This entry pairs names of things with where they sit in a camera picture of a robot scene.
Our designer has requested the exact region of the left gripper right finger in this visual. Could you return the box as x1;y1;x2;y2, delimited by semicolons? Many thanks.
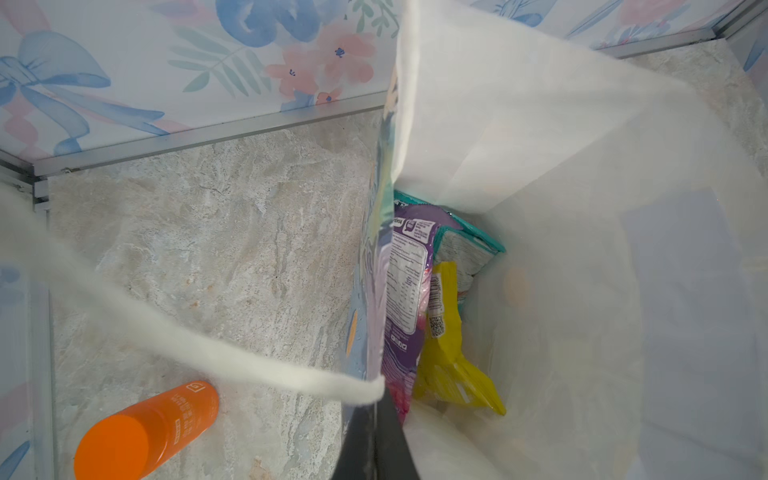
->
376;389;420;480

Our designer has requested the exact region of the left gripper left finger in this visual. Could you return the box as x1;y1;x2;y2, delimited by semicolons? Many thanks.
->
331;405;376;480

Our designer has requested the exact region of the yellow snack packet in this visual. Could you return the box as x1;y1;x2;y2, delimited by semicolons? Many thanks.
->
413;262;507;416

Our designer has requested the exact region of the teal candy packet front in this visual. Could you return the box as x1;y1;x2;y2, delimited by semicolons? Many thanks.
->
394;191;505;311

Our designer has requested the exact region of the purple Fox's candy packet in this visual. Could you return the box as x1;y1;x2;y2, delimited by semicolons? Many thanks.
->
381;195;463;421

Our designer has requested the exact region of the floral paper gift bag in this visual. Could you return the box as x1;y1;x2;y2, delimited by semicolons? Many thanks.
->
1;1;767;479

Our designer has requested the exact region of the orange bottle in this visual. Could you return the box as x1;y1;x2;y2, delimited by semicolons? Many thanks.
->
74;380;220;479

